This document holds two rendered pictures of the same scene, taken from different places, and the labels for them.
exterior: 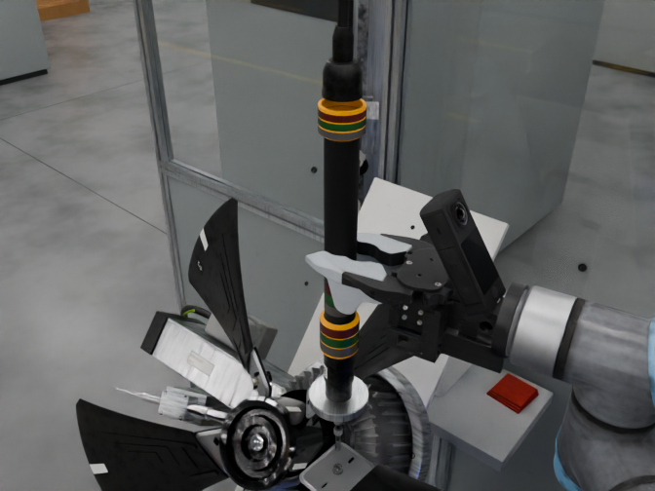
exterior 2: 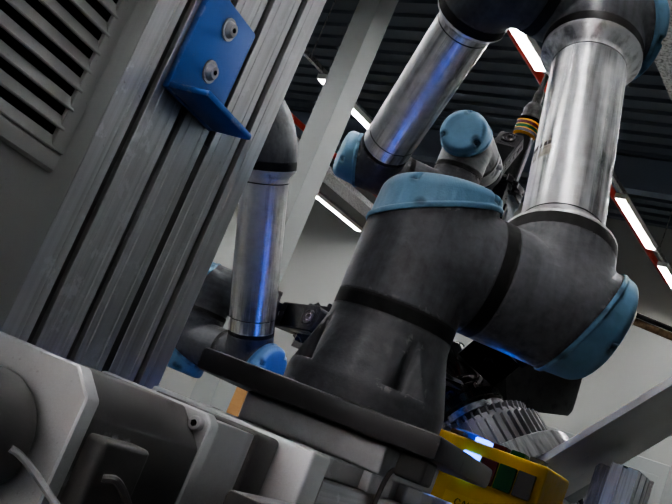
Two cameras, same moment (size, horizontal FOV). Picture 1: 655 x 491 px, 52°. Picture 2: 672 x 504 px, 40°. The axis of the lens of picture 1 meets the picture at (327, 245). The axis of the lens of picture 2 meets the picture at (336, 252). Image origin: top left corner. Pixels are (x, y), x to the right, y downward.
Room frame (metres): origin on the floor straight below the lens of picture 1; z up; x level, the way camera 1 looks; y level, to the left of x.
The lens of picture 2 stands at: (0.18, -1.60, 1.00)
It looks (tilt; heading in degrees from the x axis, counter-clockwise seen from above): 11 degrees up; 85
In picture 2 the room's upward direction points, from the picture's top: 22 degrees clockwise
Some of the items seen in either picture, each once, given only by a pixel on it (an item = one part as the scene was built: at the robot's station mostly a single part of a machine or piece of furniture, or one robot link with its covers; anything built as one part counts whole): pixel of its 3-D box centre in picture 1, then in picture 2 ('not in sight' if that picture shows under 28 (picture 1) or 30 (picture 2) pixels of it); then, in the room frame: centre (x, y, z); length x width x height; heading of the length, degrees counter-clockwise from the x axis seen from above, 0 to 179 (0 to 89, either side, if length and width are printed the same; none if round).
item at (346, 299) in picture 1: (344, 287); not in sight; (0.54, -0.02, 1.51); 0.09 x 0.03 x 0.06; 69
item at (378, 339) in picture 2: not in sight; (377, 360); (0.33, -0.77, 1.09); 0.15 x 0.15 x 0.10
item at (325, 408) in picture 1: (339, 363); not in sight; (0.58, -0.01, 1.37); 0.09 x 0.07 x 0.10; 176
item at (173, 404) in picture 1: (177, 405); not in sight; (0.79, 0.25, 1.08); 0.07 x 0.04 x 0.06; 61
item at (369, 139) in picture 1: (359, 126); not in sight; (1.19, -0.06, 1.41); 0.10 x 0.07 x 0.08; 176
